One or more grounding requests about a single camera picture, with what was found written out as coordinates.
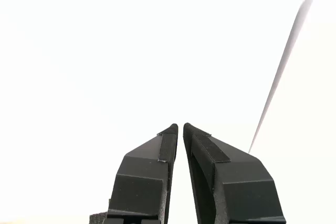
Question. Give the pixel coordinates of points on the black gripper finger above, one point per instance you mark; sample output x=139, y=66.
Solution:
x=244, y=195
x=139, y=182

